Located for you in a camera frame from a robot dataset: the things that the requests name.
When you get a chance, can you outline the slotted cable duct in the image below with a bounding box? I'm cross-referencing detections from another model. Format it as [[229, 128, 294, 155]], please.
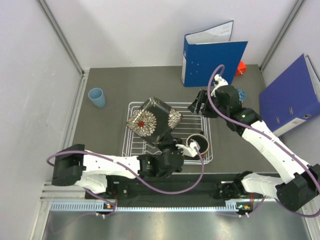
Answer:
[[50, 201, 251, 213]]

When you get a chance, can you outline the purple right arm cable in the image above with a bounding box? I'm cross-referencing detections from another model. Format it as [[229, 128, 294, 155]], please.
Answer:
[[207, 64, 320, 218]]

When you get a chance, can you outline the dark brown mug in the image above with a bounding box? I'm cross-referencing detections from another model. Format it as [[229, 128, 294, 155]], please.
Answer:
[[186, 131, 210, 158]]

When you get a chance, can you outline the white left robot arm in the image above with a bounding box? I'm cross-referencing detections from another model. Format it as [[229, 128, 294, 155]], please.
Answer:
[[51, 139, 200, 199]]

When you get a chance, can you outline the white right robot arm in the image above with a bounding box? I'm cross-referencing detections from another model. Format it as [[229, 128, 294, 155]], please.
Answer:
[[188, 73, 320, 212]]

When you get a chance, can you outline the blue standing binder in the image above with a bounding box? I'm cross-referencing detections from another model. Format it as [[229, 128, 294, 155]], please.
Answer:
[[181, 20, 248, 87]]

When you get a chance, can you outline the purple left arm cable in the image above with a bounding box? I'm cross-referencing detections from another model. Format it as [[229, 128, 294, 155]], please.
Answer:
[[46, 146, 205, 218]]

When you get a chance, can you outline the light blue cup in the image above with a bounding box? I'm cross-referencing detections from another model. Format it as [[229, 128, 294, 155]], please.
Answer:
[[88, 87, 106, 109]]

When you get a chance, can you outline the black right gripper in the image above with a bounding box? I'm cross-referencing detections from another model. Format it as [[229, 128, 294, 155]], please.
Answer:
[[188, 89, 229, 120]]

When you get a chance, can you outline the black square plate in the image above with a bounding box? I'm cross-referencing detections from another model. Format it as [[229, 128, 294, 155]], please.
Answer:
[[126, 96, 183, 145]]

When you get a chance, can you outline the small orange object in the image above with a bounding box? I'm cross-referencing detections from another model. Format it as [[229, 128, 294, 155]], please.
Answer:
[[235, 61, 247, 77]]

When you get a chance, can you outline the white wire dish rack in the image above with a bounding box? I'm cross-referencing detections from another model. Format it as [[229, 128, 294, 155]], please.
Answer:
[[121, 101, 214, 166]]

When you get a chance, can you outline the purple leaning binder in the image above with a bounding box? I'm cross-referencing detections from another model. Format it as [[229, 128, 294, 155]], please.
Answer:
[[259, 54, 320, 137]]

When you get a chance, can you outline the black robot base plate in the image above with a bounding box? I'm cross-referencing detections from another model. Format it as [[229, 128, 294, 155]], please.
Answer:
[[84, 172, 266, 201]]

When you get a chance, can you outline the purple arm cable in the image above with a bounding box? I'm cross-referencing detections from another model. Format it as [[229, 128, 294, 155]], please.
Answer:
[[46, 146, 205, 218], [207, 64, 320, 218]]

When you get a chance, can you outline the blue patterned bowl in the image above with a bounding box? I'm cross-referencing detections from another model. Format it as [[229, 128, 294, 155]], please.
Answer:
[[237, 88, 246, 102]]

